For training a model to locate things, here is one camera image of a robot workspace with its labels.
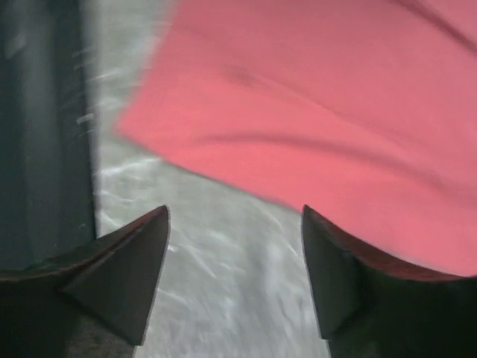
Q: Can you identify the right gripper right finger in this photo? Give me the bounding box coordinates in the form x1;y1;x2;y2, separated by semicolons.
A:
301;207;476;357

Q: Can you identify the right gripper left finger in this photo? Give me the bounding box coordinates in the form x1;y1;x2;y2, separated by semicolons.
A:
1;206;170;357

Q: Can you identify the salmon pink t shirt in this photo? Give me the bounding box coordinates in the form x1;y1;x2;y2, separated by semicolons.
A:
117;1;476;277

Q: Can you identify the black base beam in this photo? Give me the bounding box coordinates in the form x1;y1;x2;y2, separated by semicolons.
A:
1;1;96;270

